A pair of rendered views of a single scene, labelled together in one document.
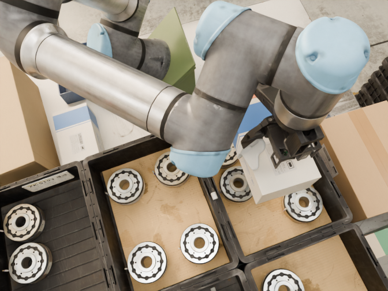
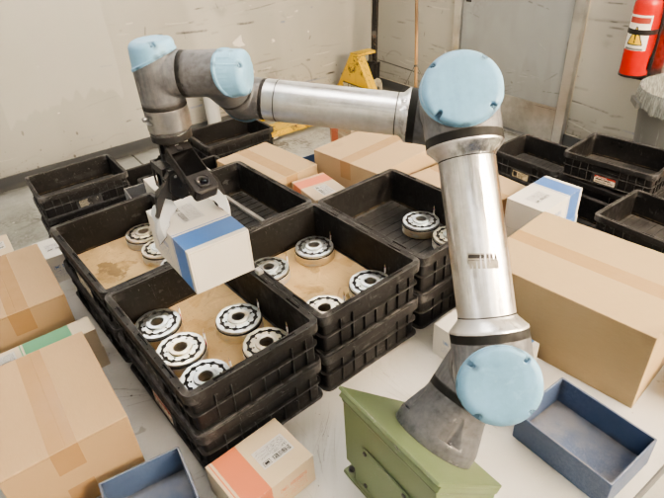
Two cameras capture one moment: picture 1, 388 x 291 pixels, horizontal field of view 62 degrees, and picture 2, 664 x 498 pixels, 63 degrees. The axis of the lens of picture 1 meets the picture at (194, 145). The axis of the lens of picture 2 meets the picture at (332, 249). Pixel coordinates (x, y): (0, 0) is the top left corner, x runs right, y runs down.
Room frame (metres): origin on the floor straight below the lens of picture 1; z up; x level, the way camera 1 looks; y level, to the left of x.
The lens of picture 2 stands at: (1.15, -0.30, 1.65)
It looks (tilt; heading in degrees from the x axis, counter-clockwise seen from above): 34 degrees down; 155
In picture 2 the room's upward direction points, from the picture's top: 4 degrees counter-clockwise
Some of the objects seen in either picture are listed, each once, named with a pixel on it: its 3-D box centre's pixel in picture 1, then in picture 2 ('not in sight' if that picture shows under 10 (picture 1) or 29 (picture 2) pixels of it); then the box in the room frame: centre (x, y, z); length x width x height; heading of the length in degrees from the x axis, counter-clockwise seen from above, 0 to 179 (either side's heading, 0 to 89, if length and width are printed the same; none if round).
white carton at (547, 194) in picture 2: not in sight; (542, 206); (0.16, 0.85, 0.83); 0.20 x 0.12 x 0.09; 104
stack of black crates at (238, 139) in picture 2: not in sight; (234, 167); (-1.62, 0.40, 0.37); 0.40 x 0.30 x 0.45; 100
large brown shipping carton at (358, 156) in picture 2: not in sight; (384, 168); (-0.38, 0.63, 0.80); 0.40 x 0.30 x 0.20; 107
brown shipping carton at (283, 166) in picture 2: not in sight; (268, 182); (-0.54, 0.24, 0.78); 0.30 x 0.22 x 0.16; 16
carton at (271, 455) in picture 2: not in sight; (261, 473); (0.52, -0.18, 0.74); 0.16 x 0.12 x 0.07; 105
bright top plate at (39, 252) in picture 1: (28, 262); (421, 220); (0.07, 0.47, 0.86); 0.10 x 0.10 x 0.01
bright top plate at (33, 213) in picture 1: (22, 222); (452, 236); (0.18, 0.50, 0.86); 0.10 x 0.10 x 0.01
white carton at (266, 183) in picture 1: (268, 147); (199, 239); (0.23, -0.16, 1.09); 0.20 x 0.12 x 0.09; 10
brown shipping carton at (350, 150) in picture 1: (365, 164); (58, 422); (0.24, -0.51, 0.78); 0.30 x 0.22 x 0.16; 10
